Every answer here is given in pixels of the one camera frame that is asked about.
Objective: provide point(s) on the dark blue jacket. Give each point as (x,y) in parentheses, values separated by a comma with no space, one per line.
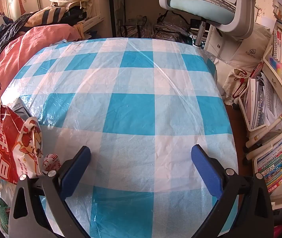
(8,33)

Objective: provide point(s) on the red snack bag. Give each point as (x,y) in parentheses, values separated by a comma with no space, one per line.
(21,144)

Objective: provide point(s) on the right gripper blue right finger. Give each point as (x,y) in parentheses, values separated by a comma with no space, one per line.
(209,169)

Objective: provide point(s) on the grey blue office chair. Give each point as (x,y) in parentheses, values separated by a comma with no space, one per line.
(233,17)

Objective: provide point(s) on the white book shelf cart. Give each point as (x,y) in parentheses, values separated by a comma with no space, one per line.
(261,105)

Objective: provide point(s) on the striped beige clothing pile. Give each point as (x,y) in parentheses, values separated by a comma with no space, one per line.
(62,12)

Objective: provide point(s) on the blue checkered plastic tablecloth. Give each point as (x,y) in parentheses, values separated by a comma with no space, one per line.
(140,105)

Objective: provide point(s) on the white paper tote bag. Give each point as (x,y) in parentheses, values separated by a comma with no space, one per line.
(251,50)

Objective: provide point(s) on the pink bed quilt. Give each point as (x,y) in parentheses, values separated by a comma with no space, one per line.
(19,51)

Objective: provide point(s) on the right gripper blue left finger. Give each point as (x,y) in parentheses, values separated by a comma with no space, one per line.
(71,172)

